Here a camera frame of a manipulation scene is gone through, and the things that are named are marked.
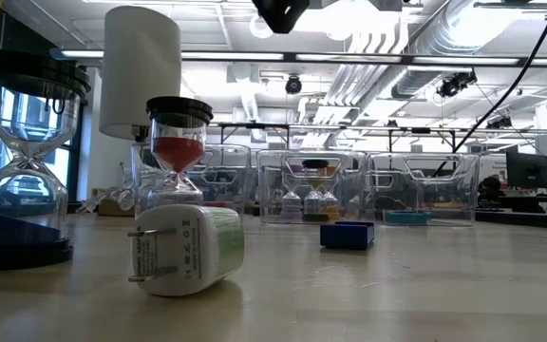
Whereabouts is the black-capped hourglass red sand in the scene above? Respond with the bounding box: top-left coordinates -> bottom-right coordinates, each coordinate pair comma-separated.
145,96 -> 215,211

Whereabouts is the dark desk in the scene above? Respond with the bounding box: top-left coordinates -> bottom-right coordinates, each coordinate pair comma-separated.
475,197 -> 547,232

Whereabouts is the black horizontal frame bar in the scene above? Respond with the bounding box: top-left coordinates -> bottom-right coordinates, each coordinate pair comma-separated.
49,47 -> 547,67

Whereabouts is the brown cardboard box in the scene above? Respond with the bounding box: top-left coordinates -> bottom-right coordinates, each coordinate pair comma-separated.
96,199 -> 135,218

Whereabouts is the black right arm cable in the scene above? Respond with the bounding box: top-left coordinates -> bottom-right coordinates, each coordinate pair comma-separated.
431,0 -> 547,179

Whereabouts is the white green USB charger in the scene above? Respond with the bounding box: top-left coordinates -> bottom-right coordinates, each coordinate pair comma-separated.
127,204 -> 246,298

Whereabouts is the white cylindrical lamp shade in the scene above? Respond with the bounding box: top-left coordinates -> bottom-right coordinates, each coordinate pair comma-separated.
98,5 -> 183,143

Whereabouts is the clear plastic bin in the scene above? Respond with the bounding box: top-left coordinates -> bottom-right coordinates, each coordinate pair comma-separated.
256,149 -> 370,225
367,151 -> 481,227
130,142 -> 256,218

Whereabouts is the lavender hourglass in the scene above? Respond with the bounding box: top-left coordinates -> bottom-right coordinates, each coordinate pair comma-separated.
280,163 -> 304,222

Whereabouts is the black-capped hourglass yellow sand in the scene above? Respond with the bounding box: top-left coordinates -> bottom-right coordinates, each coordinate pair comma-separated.
301,159 -> 330,223

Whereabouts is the teal rectangular box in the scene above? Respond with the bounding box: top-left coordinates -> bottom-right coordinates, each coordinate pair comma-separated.
383,210 -> 432,226

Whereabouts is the person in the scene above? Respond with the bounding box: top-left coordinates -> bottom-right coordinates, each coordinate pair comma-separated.
477,176 -> 502,204

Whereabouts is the white lamp cable bundle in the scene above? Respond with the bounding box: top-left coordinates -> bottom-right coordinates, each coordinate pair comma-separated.
79,187 -> 135,214

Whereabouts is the black computer monitor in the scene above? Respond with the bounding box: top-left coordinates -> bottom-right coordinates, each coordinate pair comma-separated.
505,151 -> 547,190

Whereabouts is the blue rectangular box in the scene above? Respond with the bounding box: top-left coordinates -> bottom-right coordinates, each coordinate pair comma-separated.
319,220 -> 376,251

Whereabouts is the black-capped hourglass black sand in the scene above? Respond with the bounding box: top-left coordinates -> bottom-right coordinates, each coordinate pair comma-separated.
0,49 -> 92,273

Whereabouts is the white ring light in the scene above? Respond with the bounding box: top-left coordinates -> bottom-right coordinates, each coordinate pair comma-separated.
249,13 -> 277,41

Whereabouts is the black dome ceiling camera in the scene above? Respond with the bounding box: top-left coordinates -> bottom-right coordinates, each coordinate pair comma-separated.
285,74 -> 303,96

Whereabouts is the black ceiling camera cluster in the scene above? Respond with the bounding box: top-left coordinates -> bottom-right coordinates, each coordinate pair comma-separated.
436,69 -> 478,99

